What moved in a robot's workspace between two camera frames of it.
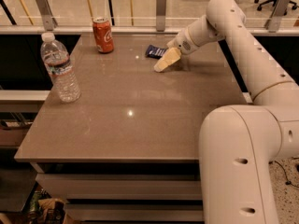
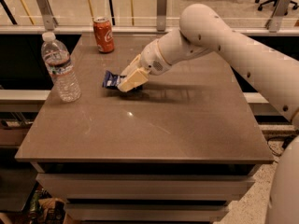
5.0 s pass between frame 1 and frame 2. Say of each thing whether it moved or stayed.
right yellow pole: stayed
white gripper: moved
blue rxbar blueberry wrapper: moved
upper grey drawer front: stayed
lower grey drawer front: stayed
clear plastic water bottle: stayed
